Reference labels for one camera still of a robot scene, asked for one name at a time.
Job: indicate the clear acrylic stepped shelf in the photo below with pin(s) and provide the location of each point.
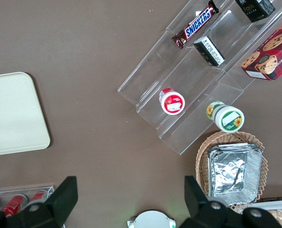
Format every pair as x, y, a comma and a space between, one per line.
155, 71

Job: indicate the light tan wicker basket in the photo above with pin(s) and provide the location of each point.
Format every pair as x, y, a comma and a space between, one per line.
202, 152

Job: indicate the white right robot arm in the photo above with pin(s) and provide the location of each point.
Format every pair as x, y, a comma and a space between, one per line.
151, 219

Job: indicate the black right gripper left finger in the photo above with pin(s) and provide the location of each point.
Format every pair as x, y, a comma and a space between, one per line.
55, 204

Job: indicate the green sunflower yogurt cup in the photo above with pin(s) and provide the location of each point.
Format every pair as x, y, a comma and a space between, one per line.
227, 118

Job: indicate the black box gold lettering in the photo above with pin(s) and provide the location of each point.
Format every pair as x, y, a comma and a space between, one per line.
255, 9

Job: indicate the aluminium foil tray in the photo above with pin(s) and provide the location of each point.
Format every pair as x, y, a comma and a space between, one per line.
233, 173

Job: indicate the white rectangular snack bin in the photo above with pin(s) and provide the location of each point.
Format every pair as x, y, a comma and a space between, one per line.
278, 203

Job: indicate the black box white label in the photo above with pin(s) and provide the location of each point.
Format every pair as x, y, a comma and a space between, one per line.
208, 51

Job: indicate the red tartan cookie box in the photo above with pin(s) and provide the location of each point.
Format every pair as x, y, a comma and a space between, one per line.
271, 52

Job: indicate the red cola bottle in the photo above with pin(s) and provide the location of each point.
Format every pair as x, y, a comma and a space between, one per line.
37, 196
14, 204

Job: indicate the clear acrylic bottle rack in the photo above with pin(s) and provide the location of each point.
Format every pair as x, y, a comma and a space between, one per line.
17, 190

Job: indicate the cream plastic tray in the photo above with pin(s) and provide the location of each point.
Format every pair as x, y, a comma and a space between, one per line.
12, 114

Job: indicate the Snickers chocolate bar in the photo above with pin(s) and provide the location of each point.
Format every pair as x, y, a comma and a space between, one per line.
198, 25

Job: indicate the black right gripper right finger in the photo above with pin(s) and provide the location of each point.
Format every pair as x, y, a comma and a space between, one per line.
198, 209

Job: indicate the red lidded yogurt cup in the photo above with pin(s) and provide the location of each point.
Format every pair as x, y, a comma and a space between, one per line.
172, 103

